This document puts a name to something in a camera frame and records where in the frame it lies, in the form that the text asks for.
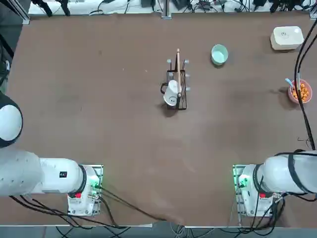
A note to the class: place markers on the blue spoon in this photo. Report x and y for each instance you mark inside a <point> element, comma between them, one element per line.
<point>288,81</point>

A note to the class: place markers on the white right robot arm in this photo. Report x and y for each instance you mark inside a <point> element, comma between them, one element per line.
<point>280,178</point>

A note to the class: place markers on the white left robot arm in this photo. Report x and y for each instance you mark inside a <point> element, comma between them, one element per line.
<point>57,173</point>

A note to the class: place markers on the green bowl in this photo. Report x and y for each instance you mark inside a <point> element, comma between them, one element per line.
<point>219,53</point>

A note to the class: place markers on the pink bowl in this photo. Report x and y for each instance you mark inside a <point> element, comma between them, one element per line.
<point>293,98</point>

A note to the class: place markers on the orange popcorn heap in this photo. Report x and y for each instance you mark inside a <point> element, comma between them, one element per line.
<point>304,93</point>

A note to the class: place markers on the white smiley mug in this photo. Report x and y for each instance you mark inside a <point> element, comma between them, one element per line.
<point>171,95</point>

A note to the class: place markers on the black tripod leg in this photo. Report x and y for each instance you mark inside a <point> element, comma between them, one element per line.
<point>65,7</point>
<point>45,7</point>

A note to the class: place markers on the white lidded container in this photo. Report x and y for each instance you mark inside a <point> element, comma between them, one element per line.
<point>287,37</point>

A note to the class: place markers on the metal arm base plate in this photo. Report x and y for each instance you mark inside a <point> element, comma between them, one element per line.
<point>235,173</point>
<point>100,171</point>

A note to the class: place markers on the aluminium frame post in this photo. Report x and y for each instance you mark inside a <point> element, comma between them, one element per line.
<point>166,10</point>
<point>313,13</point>

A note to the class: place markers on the aluminium frame profile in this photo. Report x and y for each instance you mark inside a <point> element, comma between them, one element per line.
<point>19,12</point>

